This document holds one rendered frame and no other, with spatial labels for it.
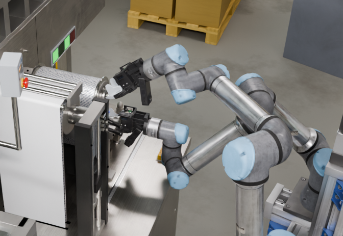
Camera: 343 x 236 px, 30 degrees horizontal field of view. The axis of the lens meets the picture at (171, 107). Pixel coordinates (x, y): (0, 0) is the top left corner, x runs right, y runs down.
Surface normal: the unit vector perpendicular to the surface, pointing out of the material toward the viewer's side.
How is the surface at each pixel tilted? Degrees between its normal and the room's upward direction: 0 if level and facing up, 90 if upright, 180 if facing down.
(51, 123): 90
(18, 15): 90
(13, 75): 90
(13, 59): 0
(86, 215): 90
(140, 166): 0
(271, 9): 0
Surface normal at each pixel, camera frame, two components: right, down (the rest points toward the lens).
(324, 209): -0.48, 0.48
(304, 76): 0.06, -0.81
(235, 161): -0.84, 0.15
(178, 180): 0.16, 0.58
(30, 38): 0.96, 0.21
